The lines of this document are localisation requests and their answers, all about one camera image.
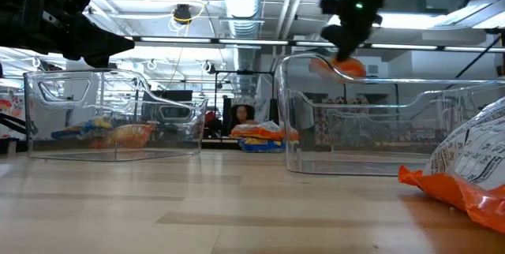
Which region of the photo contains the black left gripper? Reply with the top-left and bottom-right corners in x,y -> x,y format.
21,0 -> 136,69

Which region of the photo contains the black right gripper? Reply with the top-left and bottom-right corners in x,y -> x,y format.
320,0 -> 383,63

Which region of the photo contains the thin black cable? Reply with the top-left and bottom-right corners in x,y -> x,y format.
454,35 -> 504,80

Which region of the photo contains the black ceiling light rail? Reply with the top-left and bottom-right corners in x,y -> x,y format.
125,35 -> 505,54

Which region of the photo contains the silver ventilation duct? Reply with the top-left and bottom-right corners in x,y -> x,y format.
219,0 -> 264,93

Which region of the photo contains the black ceiling dome device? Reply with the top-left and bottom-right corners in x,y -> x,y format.
172,3 -> 193,25

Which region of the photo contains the person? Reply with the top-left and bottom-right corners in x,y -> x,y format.
227,103 -> 258,128

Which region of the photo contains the black metal stand frame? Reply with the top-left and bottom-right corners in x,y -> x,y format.
342,81 -> 398,107
214,69 -> 277,129

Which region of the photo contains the orange Maruchan noodle pack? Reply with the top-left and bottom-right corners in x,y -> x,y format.
89,121 -> 158,149
397,96 -> 505,234
309,55 -> 368,84
230,121 -> 300,142

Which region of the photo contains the clear plastic storage bin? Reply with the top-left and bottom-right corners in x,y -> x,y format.
326,107 -> 437,156
274,51 -> 505,177
22,68 -> 209,163

